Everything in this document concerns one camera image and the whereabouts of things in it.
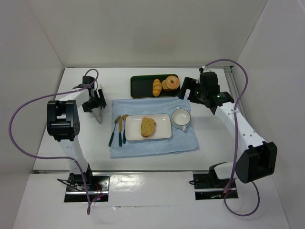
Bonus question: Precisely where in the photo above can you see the steel kitchen tongs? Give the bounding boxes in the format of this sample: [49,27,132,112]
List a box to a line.
[92,85,102,124]

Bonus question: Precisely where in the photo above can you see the brown bread slice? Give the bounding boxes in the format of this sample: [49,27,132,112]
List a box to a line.
[141,117,156,137]

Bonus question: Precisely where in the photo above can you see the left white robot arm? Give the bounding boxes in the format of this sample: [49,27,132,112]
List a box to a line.
[47,76,106,185]

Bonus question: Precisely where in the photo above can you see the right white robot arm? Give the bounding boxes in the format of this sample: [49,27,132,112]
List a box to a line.
[178,72,277,184]

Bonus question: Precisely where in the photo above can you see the small brown bread piece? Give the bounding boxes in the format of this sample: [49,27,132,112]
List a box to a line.
[162,80,174,91]

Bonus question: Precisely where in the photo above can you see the pink glazed donut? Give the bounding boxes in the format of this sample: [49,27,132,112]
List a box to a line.
[166,75,180,90]

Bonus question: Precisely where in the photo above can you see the white cup black rim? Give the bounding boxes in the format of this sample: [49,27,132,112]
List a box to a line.
[171,107,191,132]

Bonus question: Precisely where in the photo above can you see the golden croissant roll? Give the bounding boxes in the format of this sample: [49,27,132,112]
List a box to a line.
[152,79,163,97]

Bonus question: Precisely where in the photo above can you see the dark green tray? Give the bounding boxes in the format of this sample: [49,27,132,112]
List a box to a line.
[130,74,179,98]

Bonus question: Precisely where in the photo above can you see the white rectangular plate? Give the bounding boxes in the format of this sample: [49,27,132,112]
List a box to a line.
[125,114,172,141]

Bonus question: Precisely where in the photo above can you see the gold fork green handle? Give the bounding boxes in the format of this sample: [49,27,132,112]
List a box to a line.
[108,115,121,147]

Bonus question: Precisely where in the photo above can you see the gold spoon green handle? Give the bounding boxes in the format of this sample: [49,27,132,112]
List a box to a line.
[122,114,129,144]

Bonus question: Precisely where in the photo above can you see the aluminium rail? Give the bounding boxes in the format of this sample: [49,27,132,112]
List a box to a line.
[223,66,247,136]

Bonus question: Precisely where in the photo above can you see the gold knife green handle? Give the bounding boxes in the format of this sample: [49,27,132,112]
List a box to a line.
[119,115,122,147]

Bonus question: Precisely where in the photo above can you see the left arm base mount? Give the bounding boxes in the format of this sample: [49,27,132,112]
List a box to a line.
[57,173,110,203]

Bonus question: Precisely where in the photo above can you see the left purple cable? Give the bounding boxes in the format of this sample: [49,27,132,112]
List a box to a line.
[9,69,100,215]

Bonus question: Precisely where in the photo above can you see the purple cable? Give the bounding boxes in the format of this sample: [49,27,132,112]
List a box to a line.
[202,58,261,217]
[9,69,100,215]

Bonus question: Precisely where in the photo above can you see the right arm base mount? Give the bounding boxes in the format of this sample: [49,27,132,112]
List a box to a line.
[189,163,239,200]

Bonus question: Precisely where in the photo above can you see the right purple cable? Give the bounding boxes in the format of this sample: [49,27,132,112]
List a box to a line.
[202,58,261,217]

